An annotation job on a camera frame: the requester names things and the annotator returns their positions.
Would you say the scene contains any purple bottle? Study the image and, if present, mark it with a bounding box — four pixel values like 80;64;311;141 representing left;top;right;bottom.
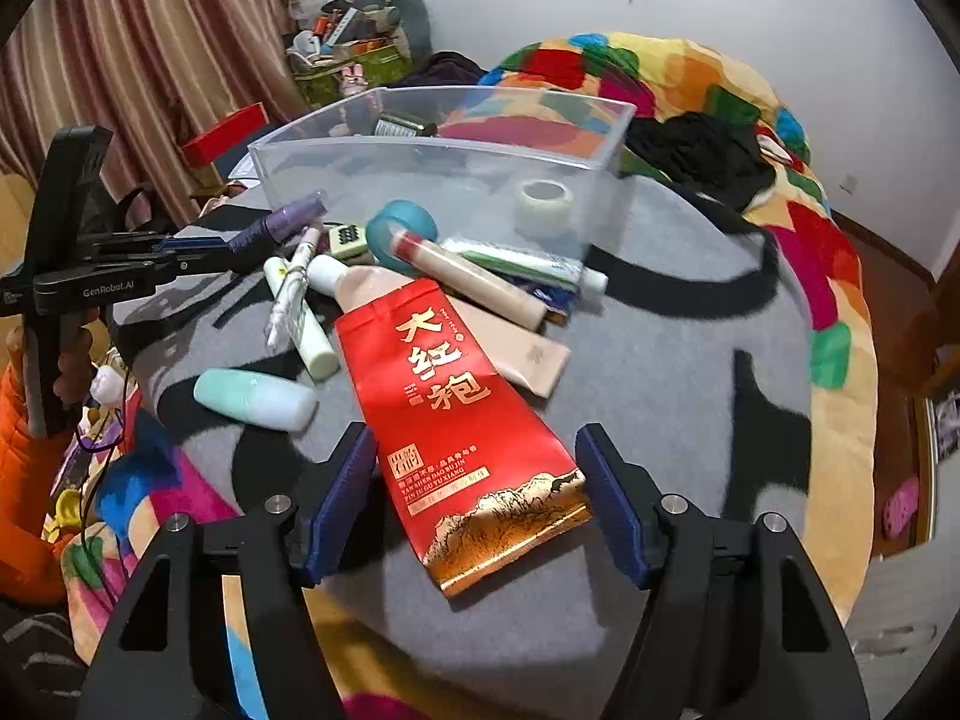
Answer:
228;192;327;257

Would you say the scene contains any white clear pen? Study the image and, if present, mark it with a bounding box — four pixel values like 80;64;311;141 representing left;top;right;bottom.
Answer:
265;221;324;353

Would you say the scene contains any mint green small bottle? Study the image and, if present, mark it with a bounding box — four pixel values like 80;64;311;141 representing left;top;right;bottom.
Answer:
194;369;317;433

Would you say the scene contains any cream green small box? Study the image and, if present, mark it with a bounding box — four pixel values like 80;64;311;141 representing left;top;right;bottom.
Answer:
327;223;370;262

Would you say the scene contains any red tea bag pouch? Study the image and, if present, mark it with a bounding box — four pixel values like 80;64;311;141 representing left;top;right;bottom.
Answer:
335;280;590;598

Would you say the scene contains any beige cream tube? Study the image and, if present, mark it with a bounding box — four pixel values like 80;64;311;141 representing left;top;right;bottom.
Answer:
305;252;573;400

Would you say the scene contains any red capped beige tube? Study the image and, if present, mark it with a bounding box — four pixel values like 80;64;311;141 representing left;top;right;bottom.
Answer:
394;234;547;330

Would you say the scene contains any white tape roll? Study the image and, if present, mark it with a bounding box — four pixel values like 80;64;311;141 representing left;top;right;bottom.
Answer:
514;179;574;239

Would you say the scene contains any orange left sleeve forearm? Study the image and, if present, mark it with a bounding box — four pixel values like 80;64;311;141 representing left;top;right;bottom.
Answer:
0;361;70;606

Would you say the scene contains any left hand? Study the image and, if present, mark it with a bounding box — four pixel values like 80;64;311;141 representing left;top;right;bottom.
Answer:
5;312;98;406

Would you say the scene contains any red box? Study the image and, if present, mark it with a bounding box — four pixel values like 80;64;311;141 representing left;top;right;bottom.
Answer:
179;103;268;169

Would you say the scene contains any pale green long tube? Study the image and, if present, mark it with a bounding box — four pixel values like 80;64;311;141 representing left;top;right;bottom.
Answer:
262;257;340;382

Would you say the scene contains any grey black blanket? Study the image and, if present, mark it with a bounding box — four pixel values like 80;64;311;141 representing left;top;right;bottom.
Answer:
110;177;812;718

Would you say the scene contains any green cluttered storage basket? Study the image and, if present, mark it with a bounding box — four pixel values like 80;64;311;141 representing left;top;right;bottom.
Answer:
293;44;412;109

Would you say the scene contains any teal tape roll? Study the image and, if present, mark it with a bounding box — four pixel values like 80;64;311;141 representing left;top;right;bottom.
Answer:
364;199;438;277

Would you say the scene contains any rabbit figurine toy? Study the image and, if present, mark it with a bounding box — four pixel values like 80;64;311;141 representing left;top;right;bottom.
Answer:
340;62;368;98

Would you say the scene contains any striped pink curtain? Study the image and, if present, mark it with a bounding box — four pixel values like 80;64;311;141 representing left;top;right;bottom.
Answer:
2;0;306;226

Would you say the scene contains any colourful patchwork quilt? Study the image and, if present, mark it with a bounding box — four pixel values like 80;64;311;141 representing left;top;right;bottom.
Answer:
62;32;877;718

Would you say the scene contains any pink slipper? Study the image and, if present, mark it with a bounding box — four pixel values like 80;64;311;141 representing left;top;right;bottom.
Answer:
882;476;921;539

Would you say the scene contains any blue flat packet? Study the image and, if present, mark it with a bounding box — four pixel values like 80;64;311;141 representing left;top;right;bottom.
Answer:
516;281;578;325

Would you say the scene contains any dark purple clothes pile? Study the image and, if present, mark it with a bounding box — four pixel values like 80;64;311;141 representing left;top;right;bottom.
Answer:
392;50;487;88

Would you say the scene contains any green white toothpaste tube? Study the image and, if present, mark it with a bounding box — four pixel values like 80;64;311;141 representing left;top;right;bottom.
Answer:
441;238;608;298

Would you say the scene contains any grey neck pillow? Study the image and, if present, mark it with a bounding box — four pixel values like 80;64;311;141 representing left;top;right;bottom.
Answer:
353;0;433;62

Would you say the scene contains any clear plastic storage box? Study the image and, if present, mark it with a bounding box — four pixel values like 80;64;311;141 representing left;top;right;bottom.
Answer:
249;86;635;257

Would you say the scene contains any black clothing on bed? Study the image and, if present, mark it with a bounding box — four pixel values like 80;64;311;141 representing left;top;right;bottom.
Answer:
625;112;776;213

